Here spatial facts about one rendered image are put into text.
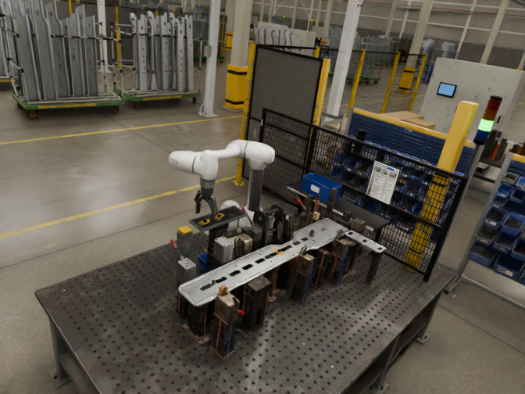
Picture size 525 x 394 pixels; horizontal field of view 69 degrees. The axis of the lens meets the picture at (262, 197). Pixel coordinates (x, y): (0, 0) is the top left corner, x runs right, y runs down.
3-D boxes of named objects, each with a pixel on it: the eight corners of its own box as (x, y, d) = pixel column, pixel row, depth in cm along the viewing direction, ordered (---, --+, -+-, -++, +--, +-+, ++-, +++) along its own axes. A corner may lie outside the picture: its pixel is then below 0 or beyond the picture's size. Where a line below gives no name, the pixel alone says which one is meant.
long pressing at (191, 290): (199, 311, 187) (199, 309, 186) (173, 288, 201) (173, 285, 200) (351, 231, 280) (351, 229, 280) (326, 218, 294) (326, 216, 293)
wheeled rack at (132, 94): (134, 110, 869) (133, 26, 793) (112, 100, 927) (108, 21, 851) (200, 104, 1003) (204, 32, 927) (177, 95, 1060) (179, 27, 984)
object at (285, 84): (306, 217, 502) (338, 59, 416) (300, 220, 493) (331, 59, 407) (239, 181, 582) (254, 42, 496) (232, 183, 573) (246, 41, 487)
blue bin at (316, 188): (327, 203, 308) (330, 189, 303) (299, 189, 327) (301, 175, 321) (339, 198, 319) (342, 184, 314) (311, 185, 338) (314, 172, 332)
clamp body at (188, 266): (183, 321, 218) (185, 271, 203) (172, 310, 225) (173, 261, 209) (196, 314, 225) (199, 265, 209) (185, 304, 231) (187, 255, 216)
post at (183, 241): (180, 296, 237) (183, 236, 218) (173, 290, 241) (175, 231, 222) (191, 291, 242) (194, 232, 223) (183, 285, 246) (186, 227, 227)
